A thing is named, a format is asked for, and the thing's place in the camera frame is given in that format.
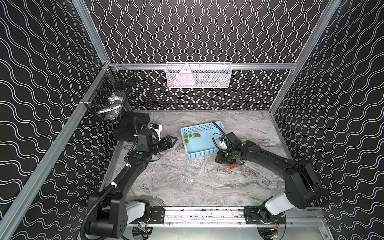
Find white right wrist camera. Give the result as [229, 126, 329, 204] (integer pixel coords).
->
[219, 137, 228, 151]

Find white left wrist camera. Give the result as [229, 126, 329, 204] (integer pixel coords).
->
[150, 123, 163, 139]

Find black plastic case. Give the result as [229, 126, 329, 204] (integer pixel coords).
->
[113, 112, 150, 143]

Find white items in corner basket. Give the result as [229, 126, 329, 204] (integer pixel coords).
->
[97, 93, 125, 121]

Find light blue perforated plastic basket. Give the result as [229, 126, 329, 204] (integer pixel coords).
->
[181, 121, 225, 159]

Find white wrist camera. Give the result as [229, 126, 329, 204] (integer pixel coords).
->
[219, 137, 228, 151]
[150, 123, 163, 139]

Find black wire corner basket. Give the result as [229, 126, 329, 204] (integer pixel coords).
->
[85, 66, 138, 122]

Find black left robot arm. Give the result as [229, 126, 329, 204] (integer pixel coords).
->
[80, 117, 178, 240]

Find pink triangular object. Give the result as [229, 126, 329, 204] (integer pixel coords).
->
[174, 63, 196, 88]

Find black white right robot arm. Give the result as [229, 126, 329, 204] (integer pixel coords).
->
[213, 132, 322, 222]

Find white wire wall basket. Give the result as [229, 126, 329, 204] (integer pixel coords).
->
[165, 62, 233, 89]

